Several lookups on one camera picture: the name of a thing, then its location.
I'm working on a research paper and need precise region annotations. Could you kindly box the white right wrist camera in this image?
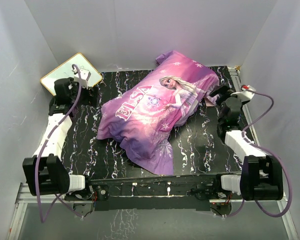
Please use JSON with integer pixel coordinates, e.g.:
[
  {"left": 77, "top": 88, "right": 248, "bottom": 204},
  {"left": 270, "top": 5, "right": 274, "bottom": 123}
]
[{"left": 231, "top": 85, "right": 256, "bottom": 104}]

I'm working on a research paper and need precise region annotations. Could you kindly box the small whiteboard wooden frame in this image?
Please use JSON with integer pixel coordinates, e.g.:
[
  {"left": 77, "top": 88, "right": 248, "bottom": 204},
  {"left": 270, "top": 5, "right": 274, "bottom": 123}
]
[{"left": 40, "top": 53, "right": 103, "bottom": 96}]

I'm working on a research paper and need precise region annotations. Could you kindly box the black marbled table mat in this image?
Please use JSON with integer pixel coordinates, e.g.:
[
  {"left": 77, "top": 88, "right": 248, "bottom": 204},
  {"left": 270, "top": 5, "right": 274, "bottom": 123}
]
[{"left": 61, "top": 70, "right": 242, "bottom": 180}]

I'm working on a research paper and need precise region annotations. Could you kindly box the aluminium frame rail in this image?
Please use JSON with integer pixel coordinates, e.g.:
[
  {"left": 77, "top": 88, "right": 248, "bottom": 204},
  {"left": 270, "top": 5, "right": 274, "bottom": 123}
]
[{"left": 7, "top": 66, "right": 300, "bottom": 240}]

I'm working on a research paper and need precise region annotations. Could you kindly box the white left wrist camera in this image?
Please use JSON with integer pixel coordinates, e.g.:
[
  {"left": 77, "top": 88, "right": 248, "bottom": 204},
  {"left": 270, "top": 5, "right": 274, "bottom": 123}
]
[{"left": 73, "top": 69, "right": 91, "bottom": 89}]

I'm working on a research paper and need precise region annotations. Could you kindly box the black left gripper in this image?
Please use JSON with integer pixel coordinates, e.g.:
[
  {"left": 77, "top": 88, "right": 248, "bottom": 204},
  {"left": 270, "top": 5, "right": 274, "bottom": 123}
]
[{"left": 70, "top": 78, "right": 101, "bottom": 108}]

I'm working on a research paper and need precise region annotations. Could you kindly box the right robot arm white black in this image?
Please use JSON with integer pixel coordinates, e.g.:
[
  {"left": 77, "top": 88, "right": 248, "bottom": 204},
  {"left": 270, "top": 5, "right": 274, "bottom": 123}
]
[{"left": 210, "top": 84, "right": 284, "bottom": 201}]

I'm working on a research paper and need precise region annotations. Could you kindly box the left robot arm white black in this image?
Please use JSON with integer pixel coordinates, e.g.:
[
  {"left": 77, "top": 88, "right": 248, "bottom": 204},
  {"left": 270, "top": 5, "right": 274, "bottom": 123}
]
[{"left": 22, "top": 77, "right": 99, "bottom": 200}]

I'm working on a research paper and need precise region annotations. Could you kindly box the pink purple Elsa pillowcase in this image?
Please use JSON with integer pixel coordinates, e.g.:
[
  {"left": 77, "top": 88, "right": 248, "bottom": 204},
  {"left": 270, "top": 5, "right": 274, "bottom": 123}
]
[{"left": 97, "top": 50, "right": 219, "bottom": 175}]

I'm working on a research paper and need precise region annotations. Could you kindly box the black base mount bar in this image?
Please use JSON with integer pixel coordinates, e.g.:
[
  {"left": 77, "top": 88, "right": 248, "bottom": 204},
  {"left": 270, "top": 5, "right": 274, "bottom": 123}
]
[{"left": 64, "top": 174, "right": 243, "bottom": 212}]

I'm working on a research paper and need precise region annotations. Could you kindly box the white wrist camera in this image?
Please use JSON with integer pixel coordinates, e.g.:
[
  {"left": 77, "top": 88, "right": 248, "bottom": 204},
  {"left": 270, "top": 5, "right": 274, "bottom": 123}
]
[
  {"left": 231, "top": 85, "right": 256, "bottom": 104},
  {"left": 73, "top": 69, "right": 91, "bottom": 89}
]

